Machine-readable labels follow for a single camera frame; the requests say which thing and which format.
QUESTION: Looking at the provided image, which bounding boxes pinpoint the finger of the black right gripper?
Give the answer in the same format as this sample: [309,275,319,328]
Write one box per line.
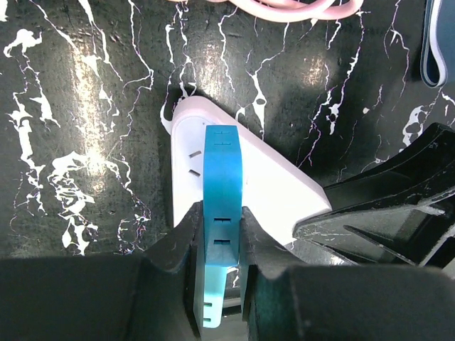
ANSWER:
[293,123,454,269]

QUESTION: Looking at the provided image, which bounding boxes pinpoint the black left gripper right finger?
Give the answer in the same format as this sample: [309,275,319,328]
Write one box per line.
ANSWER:
[240,207,454,340]

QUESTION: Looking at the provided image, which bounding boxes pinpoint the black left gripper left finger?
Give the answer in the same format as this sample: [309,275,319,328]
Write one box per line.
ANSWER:
[1,202,203,340]

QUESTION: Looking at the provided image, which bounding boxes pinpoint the white triangular power strip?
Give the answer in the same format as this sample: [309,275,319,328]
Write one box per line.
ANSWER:
[168,96,332,246]

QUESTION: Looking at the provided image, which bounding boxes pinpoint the light blue plug adapter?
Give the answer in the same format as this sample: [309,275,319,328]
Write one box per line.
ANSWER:
[202,124,244,267]

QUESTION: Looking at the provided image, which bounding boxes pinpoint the dark blue placemat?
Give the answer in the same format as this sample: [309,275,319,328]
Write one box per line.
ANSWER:
[420,0,454,88]

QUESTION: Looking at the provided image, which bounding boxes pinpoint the pink coiled cable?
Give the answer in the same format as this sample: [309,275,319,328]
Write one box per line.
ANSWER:
[166,0,364,23]

